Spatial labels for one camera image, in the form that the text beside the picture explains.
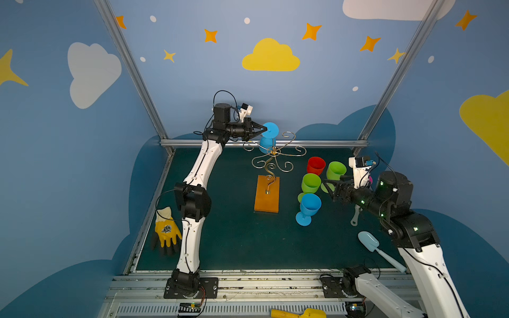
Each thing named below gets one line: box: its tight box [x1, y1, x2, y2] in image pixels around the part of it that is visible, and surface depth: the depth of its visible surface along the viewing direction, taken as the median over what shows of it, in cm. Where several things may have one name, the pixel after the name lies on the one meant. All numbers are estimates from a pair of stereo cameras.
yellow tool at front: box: [269, 308, 327, 318], surface depth 70 cm
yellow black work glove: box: [155, 206, 182, 248], surface depth 88 cm
